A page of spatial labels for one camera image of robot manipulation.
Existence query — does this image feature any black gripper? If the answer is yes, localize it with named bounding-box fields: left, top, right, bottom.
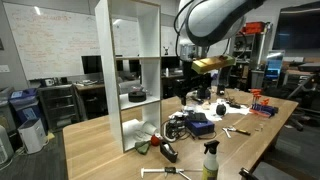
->
left=172, top=60, right=213, bottom=106

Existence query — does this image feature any black seal tape dispenser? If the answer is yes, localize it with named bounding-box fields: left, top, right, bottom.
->
left=159, top=140, right=179, bottom=164

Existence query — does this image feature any white open shelf unit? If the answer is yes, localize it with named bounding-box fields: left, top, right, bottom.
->
left=94, top=0, right=163, bottom=154

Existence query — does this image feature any black bag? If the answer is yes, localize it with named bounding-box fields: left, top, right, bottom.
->
left=196, top=88, right=212, bottom=100

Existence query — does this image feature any black cylinder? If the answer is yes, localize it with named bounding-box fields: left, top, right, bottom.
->
left=216, top=83, right=226, bottom=96

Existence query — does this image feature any black computer monitor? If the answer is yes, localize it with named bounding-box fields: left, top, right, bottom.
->
left=115, top=59, right=141, bottom=74
left=81, top=54, right=104, bottom=75
left=161, top=55, right=181, bottom=71

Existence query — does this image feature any white paper sheet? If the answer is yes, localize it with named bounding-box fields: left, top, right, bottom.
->
left=169, top=98, right=252, bottom=123

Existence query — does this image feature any black fabric pouch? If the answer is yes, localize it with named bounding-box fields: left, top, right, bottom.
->
left=188, top=112, right=209, bottom=123

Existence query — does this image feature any black round speaker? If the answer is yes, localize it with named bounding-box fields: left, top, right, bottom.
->
left=215, top=103, right=228, bottom=117

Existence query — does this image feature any blue cardboard box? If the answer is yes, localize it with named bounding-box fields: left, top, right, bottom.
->
left=184, top=118, right=216, bottom=137

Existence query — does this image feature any black round device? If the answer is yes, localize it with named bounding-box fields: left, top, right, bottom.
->
left=128, top=87, right=148, bottom=103

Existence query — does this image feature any metal storage rack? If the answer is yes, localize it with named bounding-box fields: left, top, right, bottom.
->
left=228, top=32, right=268, bottom=92

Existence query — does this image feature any white plastic cup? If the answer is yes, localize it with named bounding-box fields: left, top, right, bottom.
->
left=140, top=121, right=158, bottom=137

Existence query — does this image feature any grey office chair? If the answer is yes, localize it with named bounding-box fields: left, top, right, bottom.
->
left=118, top=79, right=141, bottom=95

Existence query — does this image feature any red ball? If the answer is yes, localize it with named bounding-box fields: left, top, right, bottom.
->
left=150, top=133, right=162, bottom=147

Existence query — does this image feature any white yellow spray bottle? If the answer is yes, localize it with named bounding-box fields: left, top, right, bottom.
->
left=201, top=139, right=221, bottom=180

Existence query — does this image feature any blue lit screen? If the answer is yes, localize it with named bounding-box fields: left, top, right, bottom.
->
left=264, top=51, right=285, bottom=80

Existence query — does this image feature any large orange storage box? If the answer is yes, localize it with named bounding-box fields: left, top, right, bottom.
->
left=241, top=21, right=266, bottom=35

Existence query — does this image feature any silver digital caliper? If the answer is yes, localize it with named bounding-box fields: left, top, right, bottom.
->
left=139, top=166, right=204, bottom=180

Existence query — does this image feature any wooden office desk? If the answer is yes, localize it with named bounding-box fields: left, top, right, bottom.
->
left=73, top=82, right=108, bottom=120

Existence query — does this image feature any black tripod stand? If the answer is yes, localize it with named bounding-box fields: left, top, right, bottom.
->
left=285, top=62, right=320, bottom=132

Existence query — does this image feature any large black television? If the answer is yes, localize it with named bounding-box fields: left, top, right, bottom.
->
left=272, top=1, right=320, bottom=52

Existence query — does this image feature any grey drawer cabinet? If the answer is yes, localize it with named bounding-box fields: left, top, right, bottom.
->
left=37, top=83, right=81, bottom=132

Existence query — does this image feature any blue recycling bin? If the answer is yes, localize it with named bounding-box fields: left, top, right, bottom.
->
left=9, top=88, right=44, bottom=129

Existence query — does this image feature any white air purifier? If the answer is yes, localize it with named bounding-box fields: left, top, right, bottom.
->
left=17, top=118, right=49, bottom=155

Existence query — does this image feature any grey trash bin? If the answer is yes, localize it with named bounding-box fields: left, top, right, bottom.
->
left=0, top=87, right=18, bottom=135

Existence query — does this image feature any white round appliance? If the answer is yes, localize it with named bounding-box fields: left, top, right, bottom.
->
left=0, top=124, right=15, bottom=166

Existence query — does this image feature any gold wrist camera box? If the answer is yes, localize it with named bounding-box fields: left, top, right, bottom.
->
left=191, top=54, right=237, bottom=75

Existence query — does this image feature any black cable bundle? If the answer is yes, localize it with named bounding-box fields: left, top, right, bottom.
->
left=160, top=117, right=188, bottom=144

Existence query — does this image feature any white handled tool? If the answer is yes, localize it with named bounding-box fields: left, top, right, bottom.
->
left=222, top=127, right=232, bottom=139

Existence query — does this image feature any tall orange T-handle driver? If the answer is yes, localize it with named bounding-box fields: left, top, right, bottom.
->
left=249, top=88, right=264, bottom=106

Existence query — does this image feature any black yellow wire stripper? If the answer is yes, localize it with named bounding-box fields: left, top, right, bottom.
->
left=228, top=126, right=252, bottom=137

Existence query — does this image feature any short orange T-handle driver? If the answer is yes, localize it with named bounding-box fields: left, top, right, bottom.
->
left=260, top=97, right=271, bottom=108

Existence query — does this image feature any large wall whiteboard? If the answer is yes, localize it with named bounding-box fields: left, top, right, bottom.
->
left=3, top=2, right=183, bottom=82

